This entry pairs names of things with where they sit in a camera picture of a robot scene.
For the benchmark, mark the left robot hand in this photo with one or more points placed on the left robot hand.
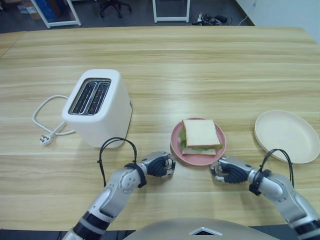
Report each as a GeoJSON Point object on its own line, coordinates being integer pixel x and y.
{"type": "Point", "coordinates": [157, 165]}

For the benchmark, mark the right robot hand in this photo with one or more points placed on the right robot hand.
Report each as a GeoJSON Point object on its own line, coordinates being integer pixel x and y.
{"type": "Point", "coordinates": [231, 171]}

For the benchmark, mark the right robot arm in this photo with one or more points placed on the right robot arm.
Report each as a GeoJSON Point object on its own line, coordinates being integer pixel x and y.
{"type": "Point", "coordinates": [280, 192]}

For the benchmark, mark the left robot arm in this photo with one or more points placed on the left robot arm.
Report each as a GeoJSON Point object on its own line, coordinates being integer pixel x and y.
{"type": "Point", "coordinates": [117, 190]}

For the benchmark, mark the green lettuce leaf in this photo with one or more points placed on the green lettuce leaf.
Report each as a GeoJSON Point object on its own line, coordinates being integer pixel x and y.
{"type": "Point", "coordinates": [183, 137]}

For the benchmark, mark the pink plate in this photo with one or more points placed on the pink plate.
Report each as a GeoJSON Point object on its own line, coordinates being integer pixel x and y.
{"type": "Point", "coordinates": [220, 132]}

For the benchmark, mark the bread slice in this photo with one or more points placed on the bread slice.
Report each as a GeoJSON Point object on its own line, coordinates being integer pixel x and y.
{"type": "Point", "coordinates": [201, 133]}

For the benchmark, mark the cream plate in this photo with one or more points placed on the cream plate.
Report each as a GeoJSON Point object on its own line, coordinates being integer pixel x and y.
{"type": "Point", "coordinates": [285, 135]}

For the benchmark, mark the robot body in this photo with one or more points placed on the robot body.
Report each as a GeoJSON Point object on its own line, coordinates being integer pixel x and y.
{"type": "Point", "coordinates": [200, 228]}

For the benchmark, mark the cream toaster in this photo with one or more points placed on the cream toaster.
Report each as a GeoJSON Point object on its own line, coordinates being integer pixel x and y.
{"type": "Point", "coordinates": [100, 110]}

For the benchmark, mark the white power strip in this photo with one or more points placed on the white power strip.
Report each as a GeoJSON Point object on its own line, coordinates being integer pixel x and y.
{"type": "Point", "coordinates": [199, 18]}

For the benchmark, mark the black office chair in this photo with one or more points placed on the black office chair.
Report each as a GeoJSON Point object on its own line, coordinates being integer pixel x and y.
{"type": "Point", "coordinates": [113, 6]}

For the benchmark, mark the cardboard box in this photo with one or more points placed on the cardboard box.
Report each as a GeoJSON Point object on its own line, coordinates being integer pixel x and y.
{"type": "Point", "coordinates": [37, 8]}

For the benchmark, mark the white table frame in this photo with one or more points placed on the white table frame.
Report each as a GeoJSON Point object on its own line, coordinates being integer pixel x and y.
{"type": "Point", "coordinates": [171, 11]}
{"type": "Point", "coordinates": [57, 15]}

